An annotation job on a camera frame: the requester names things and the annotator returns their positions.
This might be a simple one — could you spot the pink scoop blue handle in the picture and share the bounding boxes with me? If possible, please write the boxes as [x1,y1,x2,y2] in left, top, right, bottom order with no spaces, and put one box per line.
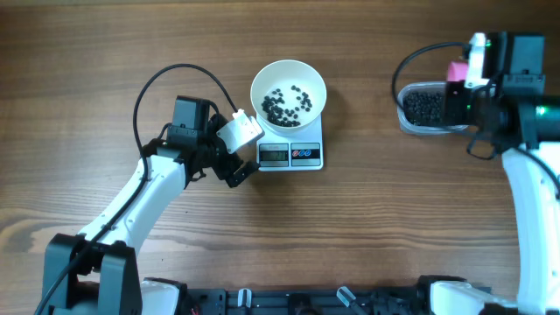
[446,61,469,82]

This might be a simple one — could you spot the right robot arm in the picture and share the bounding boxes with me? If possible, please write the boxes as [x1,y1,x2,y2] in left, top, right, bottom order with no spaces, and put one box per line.
[428,31,559,314]

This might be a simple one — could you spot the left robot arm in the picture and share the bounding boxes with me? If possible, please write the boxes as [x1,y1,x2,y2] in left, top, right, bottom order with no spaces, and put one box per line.
[36,96,264,314]

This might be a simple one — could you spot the white digital kitchen scale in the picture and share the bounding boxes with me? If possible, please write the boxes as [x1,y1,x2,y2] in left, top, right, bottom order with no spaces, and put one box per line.
[256,116,324,172]

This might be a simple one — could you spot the black beans in bowl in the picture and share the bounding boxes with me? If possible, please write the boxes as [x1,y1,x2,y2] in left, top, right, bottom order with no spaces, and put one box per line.
[261,85,313,128]

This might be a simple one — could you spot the white bowl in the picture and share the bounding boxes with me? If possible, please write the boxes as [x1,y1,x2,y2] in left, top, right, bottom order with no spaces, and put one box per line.
[250,59,327,133]

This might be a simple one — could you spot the black beans in container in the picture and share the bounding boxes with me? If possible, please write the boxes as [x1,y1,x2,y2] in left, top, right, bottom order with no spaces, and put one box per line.
[402,91,444,127]

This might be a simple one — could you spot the clear plastic bean container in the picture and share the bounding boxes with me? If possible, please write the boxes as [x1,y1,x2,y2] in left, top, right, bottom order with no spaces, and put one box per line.
[397,81,466,136]

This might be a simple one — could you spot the left black camera cable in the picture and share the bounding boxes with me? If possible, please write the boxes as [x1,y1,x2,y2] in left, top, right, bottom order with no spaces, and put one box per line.
[33,63,240,315]

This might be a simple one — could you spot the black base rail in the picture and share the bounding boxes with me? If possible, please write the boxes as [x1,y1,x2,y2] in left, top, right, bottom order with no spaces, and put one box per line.
[143,286,495,315]

